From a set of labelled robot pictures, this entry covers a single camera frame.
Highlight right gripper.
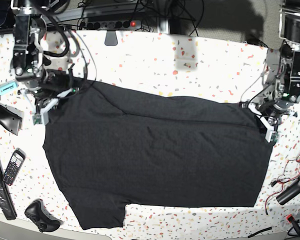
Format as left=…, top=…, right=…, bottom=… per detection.
left=19, top=69, right=79, bottom=117

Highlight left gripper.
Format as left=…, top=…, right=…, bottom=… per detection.
left=239, top=100, right=298, bottom=139

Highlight black T-shirt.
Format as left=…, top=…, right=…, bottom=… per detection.
left=43, top=82, right=273, bottom=230

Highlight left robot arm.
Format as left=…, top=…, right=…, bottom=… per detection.
left=241, top=0, right=300, bottom=143

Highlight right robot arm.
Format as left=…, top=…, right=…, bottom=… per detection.
left=10, top=0, right=81, bottom=125

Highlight teal highlighter marker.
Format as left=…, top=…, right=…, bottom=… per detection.
left=0, top=81, right=18, bottom=97

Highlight black handheld scanner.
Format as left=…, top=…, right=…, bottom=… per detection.
left=0, top=103, right=25, bottom=136

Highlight black cylinder tool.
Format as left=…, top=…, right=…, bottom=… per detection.
left=276, top=177, right=300, bottom=206

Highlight terrazzo pattern table cloth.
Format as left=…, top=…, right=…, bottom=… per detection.
left=0, top=31, right=300, bottom=240

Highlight black power strip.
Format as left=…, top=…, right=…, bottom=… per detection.
left=78, top=20, right=142, bottom=31

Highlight long black bar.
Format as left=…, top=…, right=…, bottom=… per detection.
left=0, top=162, right=17, bottom=220

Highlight black game controller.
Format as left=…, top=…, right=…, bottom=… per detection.
left=24, top=200, right=61, bottom=233

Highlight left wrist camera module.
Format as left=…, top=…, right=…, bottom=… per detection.
left=265, top=130, right=279, bottom=143

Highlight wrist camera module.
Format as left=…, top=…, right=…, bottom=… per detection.
left=32, top=112, right=49, bottom=126
left=265, top=130, right=279, bottom=143

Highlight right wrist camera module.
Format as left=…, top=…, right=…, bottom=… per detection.
left=32, top=112, right=49, bottom=126

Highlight red and black wires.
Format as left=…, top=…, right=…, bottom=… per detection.
left=264, top=142, right=300, bottom=216

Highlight red handled tool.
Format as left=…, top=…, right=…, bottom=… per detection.
left=287, top=214, right=300, bottom=238

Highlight black cable strip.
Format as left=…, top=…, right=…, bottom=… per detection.
left=247, top=226, right=272, bottom=239

